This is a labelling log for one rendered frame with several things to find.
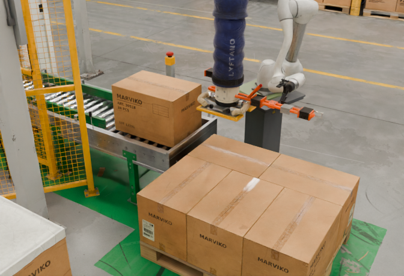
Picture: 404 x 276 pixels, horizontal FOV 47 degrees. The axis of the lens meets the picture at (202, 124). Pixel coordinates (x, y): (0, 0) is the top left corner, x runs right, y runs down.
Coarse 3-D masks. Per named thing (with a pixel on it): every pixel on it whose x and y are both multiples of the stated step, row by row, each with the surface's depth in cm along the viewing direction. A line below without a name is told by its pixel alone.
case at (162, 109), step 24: (144, 72) 394; (120, 96) 368; (144, 96) 354; (168, 96) 349; (192, 96) 363; (120, 120) 380; (144, 120) 364; (168, 120) 350; (192, 120) 373; (168, 144) 360
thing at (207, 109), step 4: (208, 104) 340; (212, 104) 333; (200, 108) 333; (204, 108) 333; (208, 108) 332; (212, 108) 332; (208, 112) 330; (212, 112) 328; (216, 112) 327; (220, 112) 326; (224, 112) 326; (228, 112) 325; (220, 116) 325; (224, 116) 323; (228, 116) 322; (232, 116) 321; (236, 116) 322; (240, 116) 323; (232, 120) 321; (236, 120) 319
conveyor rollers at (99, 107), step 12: (24, 84) 476; (48, 84) 477; (48, 96) 448; (60, 96) 449; (72, 96) 449; (84, 96) 450; (84, 108) 427; (96, 108) 428; (108, 108) 428; (108, 120) 405; (120, 132) 382; (156, 144) 365
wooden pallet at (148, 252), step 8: (344, 240) 341; (144, 248) 326; (152, 248) 321; (144, 256) 329; (152, 256) 324; (160, 256) 326; (168, 256) 314; (160, 264) 323; (168, 264) 322; (176, 264) 322; (184, 264) 322; (176, 272) 317; (184, 272) 315; (192, 272) 315; (200, 272) 315; (208, 272) 298; (328, 272) 310
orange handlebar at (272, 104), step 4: (208, 88) 337; (212, 88) 335; (236, 96) 325; (240, 96) 324; (248, 100) 321; (268, 100) 317; (272, 100) 316; (264, 104) 315; (268, 104) 313; (272, 104) 311; (276, 104) 314; (280, 104) 313; (272, 108) 312; (276, 108) 311; (280, 108) 309; (296, 108) 307; (292, 112) 305; (296, 112) 303; (312, 116) 298
